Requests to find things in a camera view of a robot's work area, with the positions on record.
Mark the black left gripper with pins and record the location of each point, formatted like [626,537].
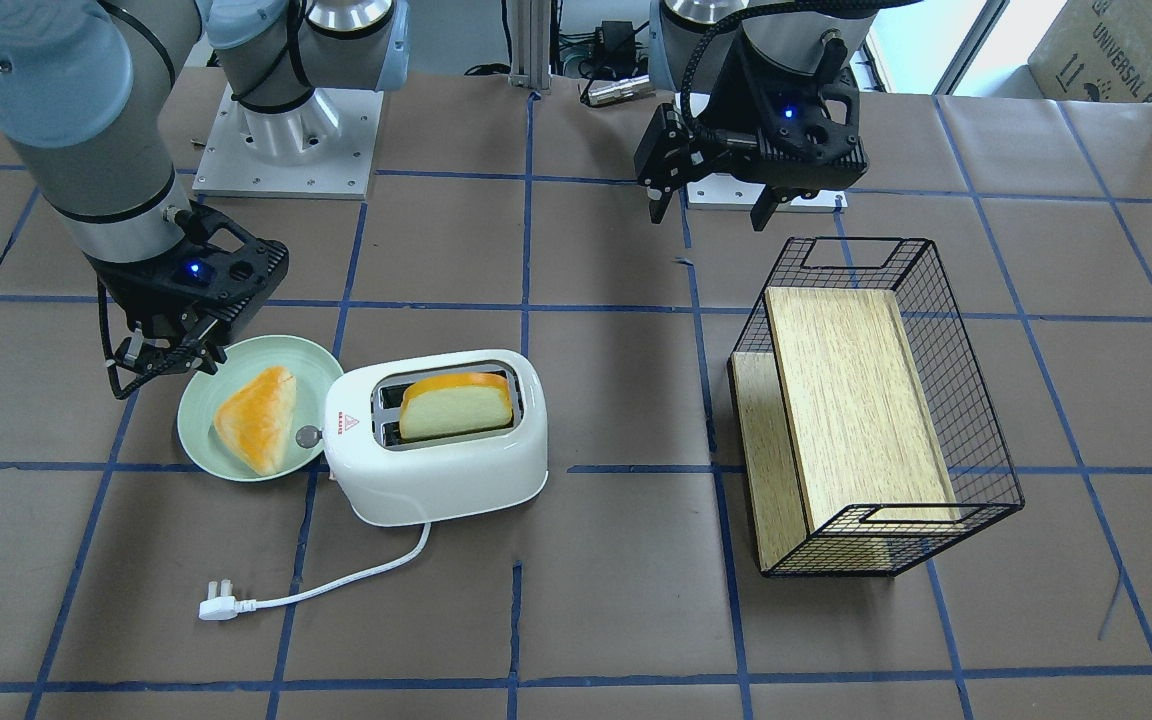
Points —
[738,95]

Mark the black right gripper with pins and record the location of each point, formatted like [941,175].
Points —
[122,283]

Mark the white two-slot toaster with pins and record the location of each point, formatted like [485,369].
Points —
[392,483]

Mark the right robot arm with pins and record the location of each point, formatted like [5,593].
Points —
[82,85]

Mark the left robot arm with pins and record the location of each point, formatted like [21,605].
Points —
[690,40]

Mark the bread slice in toaster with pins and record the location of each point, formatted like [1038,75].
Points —
[453,404]

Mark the light green plate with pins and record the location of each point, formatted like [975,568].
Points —
[314,368]

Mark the triangular bread on plate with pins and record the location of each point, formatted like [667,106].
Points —
[255,423]

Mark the wooden board in basket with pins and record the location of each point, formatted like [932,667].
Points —
[845,471]

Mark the cardboard box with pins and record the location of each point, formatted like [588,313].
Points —
[1098,51]

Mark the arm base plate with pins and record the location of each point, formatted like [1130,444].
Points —
[721,191]
[322,150]

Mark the aluminium frame post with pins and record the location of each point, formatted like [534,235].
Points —
[530,25]

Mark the black wire basket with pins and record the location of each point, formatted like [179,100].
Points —
[978,461]

